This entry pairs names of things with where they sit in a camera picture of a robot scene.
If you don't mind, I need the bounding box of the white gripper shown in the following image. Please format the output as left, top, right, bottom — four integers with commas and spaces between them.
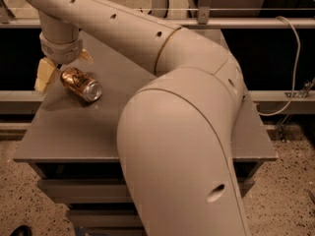
34, 33, 94, 92

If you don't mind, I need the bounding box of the orange soda can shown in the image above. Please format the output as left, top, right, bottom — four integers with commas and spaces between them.
60, 67, 102, 102

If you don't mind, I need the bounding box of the metal bracket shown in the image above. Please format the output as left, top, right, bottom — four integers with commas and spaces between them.
284, 78, 315, 98

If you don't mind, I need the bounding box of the upper grey drawer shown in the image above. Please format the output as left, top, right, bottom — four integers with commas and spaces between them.
36, 177, 256, 205

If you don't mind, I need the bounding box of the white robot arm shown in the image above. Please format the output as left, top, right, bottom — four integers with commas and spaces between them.
26, 0, 251, 236

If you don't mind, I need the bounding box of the grey metal railing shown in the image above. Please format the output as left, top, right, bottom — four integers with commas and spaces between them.
0, 0, 315, 30

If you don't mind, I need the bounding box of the grey drawer cabinet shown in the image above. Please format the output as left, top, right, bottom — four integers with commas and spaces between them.
16, 37, 276, 236

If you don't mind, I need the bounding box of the grey drawer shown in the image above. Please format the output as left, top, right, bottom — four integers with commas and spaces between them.
66, 210, 143, 228
36, 177, 256, 205

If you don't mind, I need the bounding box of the white cable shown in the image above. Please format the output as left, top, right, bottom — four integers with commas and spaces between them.
257, 15, 302, 118

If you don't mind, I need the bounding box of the lower grey drawer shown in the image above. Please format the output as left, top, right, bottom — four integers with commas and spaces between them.
66, 210, 143, 228

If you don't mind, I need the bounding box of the black shoe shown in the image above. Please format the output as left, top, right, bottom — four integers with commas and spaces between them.
10, 225, 32, 236

